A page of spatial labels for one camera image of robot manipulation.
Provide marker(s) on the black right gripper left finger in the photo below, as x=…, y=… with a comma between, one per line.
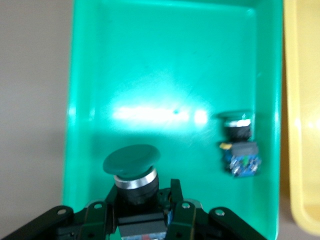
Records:
x=95, y=220

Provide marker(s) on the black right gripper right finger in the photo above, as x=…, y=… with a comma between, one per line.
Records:
x=187, y=222

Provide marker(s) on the green pushbutton with red mark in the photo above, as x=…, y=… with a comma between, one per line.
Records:
x=132, y=160

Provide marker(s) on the green plastic tray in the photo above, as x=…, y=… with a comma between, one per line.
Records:
x=162, y=62

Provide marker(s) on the yellow plastic tray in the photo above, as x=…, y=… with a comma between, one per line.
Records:
x=305, y=100

